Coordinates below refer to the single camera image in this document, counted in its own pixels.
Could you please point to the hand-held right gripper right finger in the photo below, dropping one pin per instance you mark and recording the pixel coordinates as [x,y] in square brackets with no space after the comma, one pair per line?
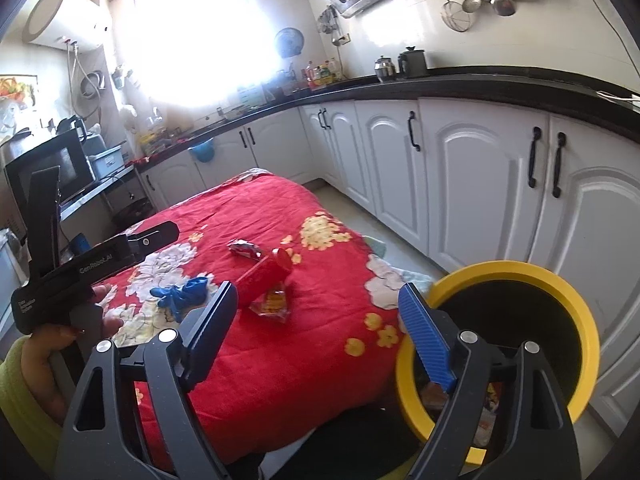
[425,340]

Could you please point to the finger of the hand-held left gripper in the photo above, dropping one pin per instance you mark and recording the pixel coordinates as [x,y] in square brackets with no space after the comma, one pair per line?
[155,237]

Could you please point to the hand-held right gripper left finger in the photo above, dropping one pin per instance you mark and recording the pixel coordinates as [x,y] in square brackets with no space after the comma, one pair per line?
[210,330]

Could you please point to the yellow rimmed black trash bin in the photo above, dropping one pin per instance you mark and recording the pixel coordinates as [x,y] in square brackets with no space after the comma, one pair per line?
[500,272]

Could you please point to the person's left forearm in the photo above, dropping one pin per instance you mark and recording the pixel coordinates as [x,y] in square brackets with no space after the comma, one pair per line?
[20,420]

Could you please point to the person's left hand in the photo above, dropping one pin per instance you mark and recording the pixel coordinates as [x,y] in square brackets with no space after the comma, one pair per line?
[47,370]

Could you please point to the dark round container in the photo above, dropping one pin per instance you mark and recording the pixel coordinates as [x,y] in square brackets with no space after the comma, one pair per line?
[132,212]

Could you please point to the blue rubber glove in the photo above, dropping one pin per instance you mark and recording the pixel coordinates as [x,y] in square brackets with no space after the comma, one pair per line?
[185,290]

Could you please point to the flat red yellow wrapper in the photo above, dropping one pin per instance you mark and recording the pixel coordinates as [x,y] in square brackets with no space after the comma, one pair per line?
[272,306]

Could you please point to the red cylindrical can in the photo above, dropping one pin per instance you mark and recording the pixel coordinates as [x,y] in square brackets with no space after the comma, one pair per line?
[260,280]

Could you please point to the small red silver wrapper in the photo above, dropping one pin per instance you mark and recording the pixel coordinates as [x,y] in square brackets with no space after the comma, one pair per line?
[245,249]

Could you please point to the pale blue plastic crate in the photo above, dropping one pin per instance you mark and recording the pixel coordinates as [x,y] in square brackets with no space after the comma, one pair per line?
[106,162]

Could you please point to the red floral blanket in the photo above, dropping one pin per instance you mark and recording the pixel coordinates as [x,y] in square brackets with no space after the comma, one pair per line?
[300,360]

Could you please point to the pile of colourful kitchen items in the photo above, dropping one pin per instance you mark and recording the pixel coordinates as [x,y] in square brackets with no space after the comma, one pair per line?
[162,142]

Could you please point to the blue plastic basin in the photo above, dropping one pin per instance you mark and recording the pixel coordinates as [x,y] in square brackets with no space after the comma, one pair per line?
[202,152]

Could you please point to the pale green floor mat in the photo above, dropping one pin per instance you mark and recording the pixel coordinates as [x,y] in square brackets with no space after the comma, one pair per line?
[377,246]

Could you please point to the black microwave oven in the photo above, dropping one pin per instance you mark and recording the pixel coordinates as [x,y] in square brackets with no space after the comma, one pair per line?
[50,170]

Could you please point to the black electric kettle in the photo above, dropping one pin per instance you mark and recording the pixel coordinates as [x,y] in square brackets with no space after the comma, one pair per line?
[70,124]

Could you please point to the row of white cabinet doors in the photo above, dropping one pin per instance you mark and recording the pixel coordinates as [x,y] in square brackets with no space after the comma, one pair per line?
[480,185]

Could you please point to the bright kitchen window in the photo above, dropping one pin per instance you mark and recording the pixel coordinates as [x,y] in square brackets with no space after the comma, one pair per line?
[200,35]

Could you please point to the group of condiment bottles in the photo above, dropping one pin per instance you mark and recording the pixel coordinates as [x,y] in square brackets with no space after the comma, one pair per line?
[322,74]

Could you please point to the white cylindrical water heater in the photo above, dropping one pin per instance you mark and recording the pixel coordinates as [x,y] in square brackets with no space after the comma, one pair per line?
[65,15]

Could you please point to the black kitchen countertop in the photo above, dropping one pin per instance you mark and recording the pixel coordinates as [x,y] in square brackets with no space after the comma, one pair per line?
[450,82]

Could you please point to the steel kettle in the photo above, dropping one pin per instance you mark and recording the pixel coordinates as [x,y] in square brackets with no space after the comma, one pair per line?
[385,69]

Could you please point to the dark lidded pot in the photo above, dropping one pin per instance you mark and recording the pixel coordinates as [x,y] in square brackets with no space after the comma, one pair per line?
[412,62]

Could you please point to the small hanging utensils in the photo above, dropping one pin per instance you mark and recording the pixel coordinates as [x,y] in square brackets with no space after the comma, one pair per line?
[332,22]

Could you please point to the white plastic object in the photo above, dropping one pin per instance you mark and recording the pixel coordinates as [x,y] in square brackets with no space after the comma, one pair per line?
[625,99]

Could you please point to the blue decorative wall plate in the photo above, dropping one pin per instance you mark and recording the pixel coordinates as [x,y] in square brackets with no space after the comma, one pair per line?
[289,42]

